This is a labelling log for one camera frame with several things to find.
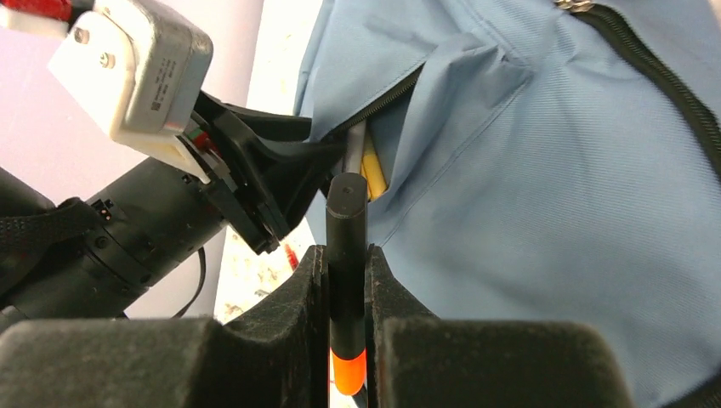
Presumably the yellow pen in pocket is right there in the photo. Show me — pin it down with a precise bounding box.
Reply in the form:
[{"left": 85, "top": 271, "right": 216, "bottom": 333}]
[{"left": 361, "top": 135, "right": 388, "bottom": 201}]

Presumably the grey pen in pocket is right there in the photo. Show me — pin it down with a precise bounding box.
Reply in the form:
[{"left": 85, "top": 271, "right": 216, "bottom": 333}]
[{"left": 342, "top": 121, "right": 366, "bottom": 173}]

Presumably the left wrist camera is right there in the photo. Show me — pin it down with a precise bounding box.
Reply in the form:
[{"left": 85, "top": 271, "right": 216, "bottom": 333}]
[{"left": 0, "top": 0, "right": 215, "bottom": 184}]

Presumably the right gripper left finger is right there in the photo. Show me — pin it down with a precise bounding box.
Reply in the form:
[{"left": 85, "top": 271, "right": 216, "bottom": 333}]
[{"left": 1, "top": 246, "right": 329, "bottom": 407}]

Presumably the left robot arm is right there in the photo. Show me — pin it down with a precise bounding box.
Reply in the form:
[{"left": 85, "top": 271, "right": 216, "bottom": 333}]
[{"left": 1, "top": 93, "right": 344, "bottom": 329}]

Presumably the blue student backpack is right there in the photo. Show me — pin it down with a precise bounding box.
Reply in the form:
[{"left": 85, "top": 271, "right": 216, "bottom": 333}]
[{"left": 295, "top": 1, "right": 720, "bottom": 407}]

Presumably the orange black highlighter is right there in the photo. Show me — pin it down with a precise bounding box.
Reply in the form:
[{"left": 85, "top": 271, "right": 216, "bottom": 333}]
[{"left": 326, "top": 173, "right": 368, "bottom": 396}]

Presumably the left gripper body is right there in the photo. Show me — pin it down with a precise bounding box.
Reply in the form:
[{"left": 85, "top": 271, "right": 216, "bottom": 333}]
[{"left": 191, "top": 92, "right": 345, "bottom": 254}]

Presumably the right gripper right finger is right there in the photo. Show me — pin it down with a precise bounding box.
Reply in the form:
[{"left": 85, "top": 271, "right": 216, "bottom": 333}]
[{"left": 366, "top": 246, "right": 633, "bottom": 407}]

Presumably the red pen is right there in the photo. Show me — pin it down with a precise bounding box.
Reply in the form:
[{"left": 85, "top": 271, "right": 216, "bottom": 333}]
[{"left": 284, "top": 243, "right": 299, "bottom": 270}]

